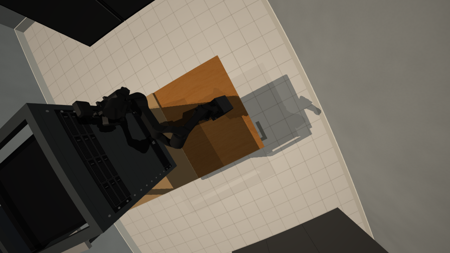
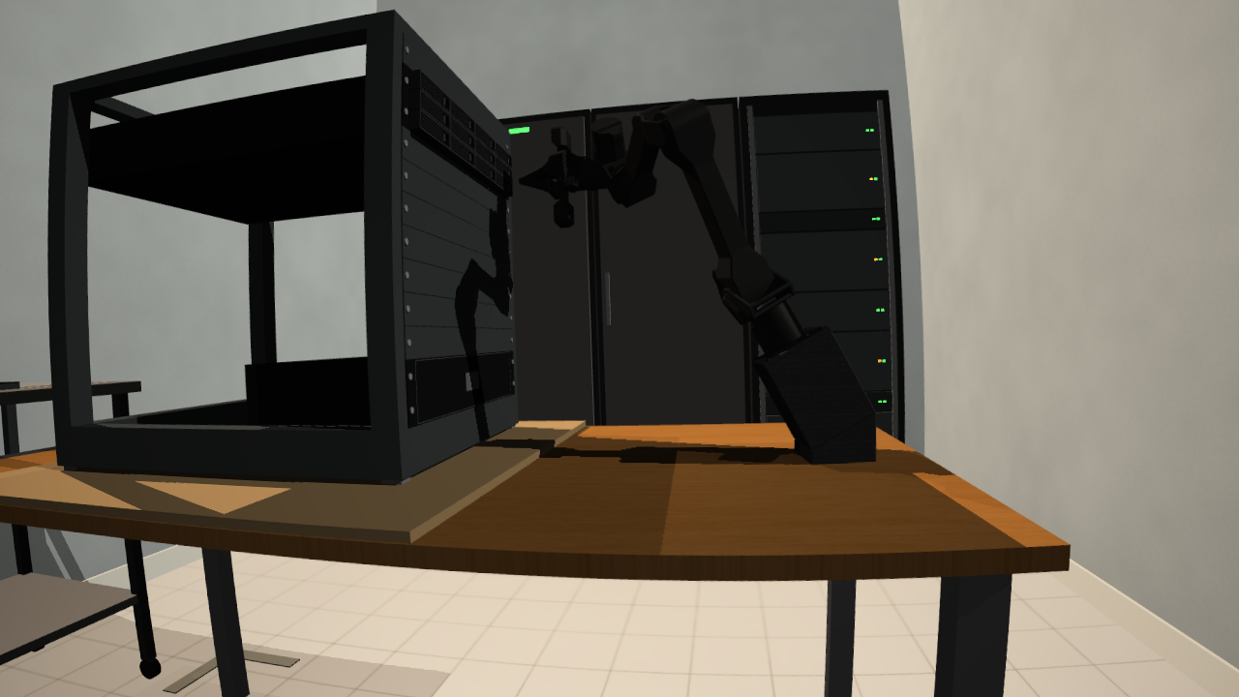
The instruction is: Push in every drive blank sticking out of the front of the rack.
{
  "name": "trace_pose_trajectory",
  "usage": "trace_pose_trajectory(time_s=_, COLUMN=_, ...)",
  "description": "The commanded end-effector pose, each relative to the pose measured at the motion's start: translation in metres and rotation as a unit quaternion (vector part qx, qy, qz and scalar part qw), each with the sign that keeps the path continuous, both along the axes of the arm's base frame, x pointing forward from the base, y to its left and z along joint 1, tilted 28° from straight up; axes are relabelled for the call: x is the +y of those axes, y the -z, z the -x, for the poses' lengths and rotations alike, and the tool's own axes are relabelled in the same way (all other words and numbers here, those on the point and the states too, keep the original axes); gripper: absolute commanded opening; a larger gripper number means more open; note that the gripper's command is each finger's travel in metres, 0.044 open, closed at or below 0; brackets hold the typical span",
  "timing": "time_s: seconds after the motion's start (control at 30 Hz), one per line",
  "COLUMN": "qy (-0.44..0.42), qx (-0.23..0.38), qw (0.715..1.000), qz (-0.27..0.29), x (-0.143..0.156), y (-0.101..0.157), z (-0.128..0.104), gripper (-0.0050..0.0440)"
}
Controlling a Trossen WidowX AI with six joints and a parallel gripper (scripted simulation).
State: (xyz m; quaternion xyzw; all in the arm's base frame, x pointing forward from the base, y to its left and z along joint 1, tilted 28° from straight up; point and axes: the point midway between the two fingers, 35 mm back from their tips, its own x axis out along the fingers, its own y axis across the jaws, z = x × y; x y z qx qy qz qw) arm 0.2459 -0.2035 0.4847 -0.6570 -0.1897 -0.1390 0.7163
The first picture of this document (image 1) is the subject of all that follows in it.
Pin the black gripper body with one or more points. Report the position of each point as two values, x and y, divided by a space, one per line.
85 110

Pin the black open rack frame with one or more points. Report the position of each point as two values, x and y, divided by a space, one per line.
46 189

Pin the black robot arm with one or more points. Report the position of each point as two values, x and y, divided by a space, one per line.
121 102

